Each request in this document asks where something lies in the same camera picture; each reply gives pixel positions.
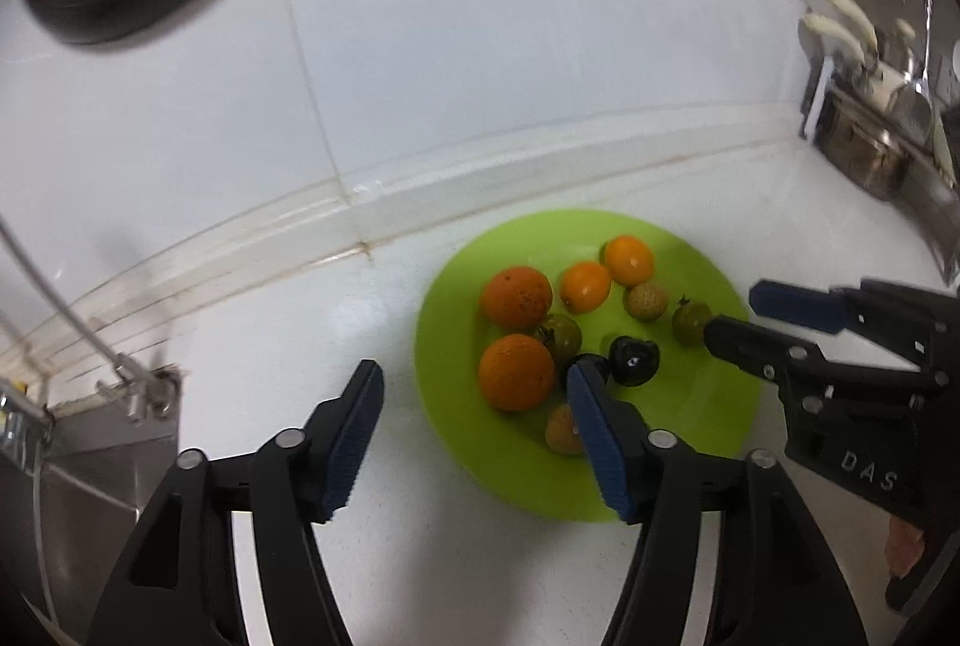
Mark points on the small orange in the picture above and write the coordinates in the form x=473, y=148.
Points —
x=586, y=286
x=628, y=259

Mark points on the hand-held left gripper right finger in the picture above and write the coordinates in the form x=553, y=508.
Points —
x=600, y=443

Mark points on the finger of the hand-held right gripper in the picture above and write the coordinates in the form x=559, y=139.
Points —
x=750, y=346
x=795, y=304

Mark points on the thin gooseneck faucet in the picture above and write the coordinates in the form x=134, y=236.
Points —
x=142, y=391

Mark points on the tan lychee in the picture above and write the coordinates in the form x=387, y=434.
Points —
x=646, y=301
x=562, y=430

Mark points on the large orange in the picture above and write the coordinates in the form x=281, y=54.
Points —
x=517, y=295
x=516, y=372

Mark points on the green tomato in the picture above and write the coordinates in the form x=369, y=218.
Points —
x=690, y=322
x=561, y=334

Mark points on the steel sink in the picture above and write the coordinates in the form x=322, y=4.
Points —
x=75, y=488

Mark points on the green plate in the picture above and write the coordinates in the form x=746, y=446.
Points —
x=675, y=421

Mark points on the chrome angle tap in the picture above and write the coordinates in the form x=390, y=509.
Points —
x=22, y=428

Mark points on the dark mangosteen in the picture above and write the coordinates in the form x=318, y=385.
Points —
x=634, y=361

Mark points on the person's right hand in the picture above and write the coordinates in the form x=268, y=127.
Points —
x=904, y=548

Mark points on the white knife rack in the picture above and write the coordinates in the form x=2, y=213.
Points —
x=814, y=91

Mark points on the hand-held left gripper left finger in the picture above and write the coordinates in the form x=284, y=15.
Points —
x=352, y=443

